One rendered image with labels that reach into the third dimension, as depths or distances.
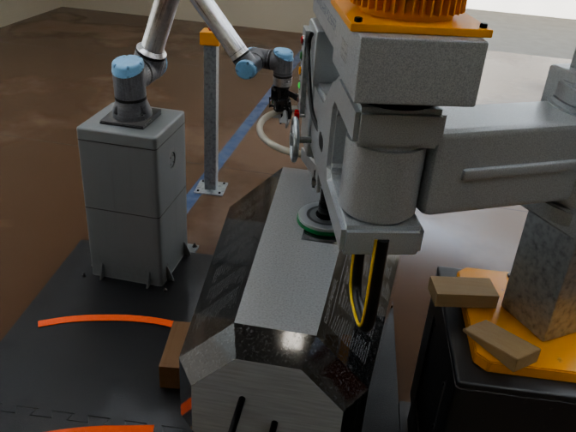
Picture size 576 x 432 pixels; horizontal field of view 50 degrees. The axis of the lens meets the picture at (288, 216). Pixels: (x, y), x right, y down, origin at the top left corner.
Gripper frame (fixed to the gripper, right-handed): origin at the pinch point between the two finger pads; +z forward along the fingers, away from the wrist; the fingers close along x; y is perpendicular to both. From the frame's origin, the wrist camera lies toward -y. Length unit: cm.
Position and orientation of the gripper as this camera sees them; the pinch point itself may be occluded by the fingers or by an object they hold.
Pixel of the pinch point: (284, 123)
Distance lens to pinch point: 305.0
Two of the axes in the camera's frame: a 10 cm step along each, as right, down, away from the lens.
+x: 5.5, 4.8, -6.8
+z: -0.4, 8.3, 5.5
